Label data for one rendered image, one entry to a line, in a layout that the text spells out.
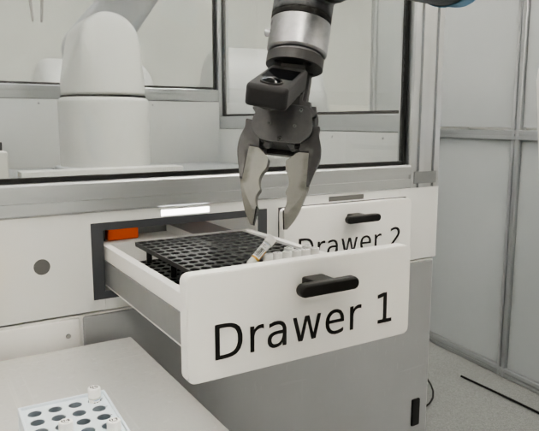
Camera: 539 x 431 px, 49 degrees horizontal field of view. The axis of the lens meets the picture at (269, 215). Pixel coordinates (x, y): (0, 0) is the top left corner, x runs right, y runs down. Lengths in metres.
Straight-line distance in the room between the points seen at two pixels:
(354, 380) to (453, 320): 1.81
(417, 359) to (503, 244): 1.45
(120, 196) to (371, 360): 0.60
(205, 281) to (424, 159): 0.72
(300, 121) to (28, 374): 0.46
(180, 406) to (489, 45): 2.30
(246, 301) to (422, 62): 0.73
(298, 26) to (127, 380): 0.47
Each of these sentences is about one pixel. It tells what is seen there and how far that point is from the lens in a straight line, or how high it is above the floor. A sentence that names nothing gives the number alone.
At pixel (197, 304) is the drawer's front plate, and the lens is 0.58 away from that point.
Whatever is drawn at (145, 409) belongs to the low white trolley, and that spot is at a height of 0.76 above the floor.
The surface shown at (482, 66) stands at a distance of 2.78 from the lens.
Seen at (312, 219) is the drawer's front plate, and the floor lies 0.91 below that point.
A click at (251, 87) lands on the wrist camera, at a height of 1.11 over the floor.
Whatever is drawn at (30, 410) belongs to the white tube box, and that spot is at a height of 0.80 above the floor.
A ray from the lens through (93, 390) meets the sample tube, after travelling 0.64.
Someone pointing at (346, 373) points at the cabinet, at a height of 0.60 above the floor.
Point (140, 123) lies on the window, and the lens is 0.91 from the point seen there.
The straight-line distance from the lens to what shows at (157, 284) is 0.70.
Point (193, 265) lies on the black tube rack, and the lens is 0.73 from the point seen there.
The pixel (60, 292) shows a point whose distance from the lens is 0.90.
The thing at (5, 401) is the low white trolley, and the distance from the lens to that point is 0.77.
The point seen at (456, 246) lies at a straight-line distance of 2.90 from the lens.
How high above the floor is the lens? 1.07
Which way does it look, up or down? 9 degrees down
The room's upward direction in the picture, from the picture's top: straight up
